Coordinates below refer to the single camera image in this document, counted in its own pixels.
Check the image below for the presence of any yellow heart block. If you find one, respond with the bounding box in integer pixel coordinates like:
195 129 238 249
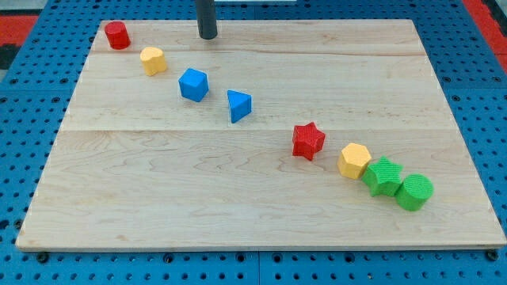
139 47 167 76

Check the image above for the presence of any blue triangle block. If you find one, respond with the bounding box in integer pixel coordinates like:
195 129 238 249
227 89 252 124

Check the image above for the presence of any red star block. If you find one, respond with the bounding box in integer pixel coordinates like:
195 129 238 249
292 122 326 161

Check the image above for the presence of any light wooden board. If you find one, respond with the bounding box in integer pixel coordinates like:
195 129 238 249
16 20 506 253

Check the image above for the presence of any blue cube block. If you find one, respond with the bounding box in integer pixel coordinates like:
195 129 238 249
178 68 209 102

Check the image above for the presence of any yellow hexagon block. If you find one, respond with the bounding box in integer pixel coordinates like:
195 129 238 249
337 142 372 180

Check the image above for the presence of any green star block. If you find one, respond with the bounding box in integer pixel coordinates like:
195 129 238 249
362 156 403 197

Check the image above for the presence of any black cylindrical pointer rod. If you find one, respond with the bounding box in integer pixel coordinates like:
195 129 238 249
195 0 218 40

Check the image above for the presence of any green cylinder block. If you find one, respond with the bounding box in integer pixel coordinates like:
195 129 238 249
395 173 434 211

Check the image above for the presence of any red cylinder block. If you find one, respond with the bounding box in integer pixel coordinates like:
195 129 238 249
104 21 131 50

